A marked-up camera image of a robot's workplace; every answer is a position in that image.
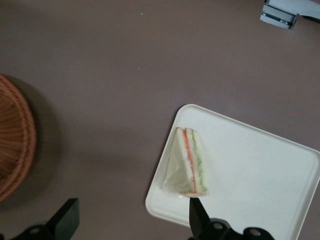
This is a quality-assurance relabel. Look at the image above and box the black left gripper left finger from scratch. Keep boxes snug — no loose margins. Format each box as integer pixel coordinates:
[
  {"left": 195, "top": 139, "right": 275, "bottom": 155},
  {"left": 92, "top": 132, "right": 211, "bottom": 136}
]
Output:
[{"left": 47, "top": 198, "right": 80, "bottom": 240}]

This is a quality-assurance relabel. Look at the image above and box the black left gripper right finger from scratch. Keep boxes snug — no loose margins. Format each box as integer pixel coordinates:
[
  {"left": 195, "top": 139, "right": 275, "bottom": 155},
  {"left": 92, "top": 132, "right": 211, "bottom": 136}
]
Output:
[{"left": 189, "top": 197, "right": 210, "bottom": 237}]

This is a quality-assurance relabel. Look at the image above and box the plastic triangle sandwich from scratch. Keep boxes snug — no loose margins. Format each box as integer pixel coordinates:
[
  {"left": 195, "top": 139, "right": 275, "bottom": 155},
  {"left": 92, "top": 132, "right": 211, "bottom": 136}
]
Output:
[{"left": 159, "top": 126, "right": 210, "bottom": 198}]

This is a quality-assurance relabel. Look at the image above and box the cream plastic tray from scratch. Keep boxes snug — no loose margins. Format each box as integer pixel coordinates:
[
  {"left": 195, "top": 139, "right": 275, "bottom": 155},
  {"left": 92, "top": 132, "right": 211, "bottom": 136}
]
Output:
[{"left": 144, "top": 103, "right": 320, "bottom": 240}]

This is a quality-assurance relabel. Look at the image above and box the brown wicker basket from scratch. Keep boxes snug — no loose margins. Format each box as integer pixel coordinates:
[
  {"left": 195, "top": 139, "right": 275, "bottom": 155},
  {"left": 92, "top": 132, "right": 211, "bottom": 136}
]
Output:
[{"left": 0, "top": 73, "right": 38, "bottom": 202}]

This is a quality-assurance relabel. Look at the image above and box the grey metal bracket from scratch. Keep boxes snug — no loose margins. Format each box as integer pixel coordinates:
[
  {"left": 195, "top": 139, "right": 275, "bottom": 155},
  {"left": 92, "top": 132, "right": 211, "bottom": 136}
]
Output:
[{"left": 259, "top": 0, "right": 298, "bottom": 31}]

